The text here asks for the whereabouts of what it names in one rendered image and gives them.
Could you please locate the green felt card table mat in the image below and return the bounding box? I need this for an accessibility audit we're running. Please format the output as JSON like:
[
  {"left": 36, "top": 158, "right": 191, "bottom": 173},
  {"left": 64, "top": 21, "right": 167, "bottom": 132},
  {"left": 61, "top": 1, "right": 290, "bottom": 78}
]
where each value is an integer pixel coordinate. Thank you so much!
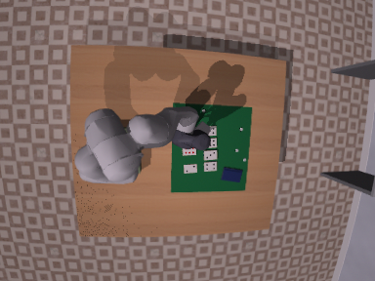
[{"left": 171, "top": 103, "right": 252, "bottom": 192}]

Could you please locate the dark blue card stack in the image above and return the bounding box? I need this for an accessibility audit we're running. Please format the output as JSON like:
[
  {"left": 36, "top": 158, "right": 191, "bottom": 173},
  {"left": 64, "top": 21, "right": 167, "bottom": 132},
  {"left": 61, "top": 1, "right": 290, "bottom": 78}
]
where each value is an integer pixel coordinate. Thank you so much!
[{"left": 221, "top": 167, "right": 242, "bottom": 182}]

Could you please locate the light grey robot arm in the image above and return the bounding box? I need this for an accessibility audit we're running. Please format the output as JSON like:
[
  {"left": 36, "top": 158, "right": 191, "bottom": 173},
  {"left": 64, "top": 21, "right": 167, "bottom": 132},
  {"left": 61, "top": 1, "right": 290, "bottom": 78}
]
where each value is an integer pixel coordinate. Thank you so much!
[{"left": 74, "top": 106, "right": 211, "bottom": 184}]

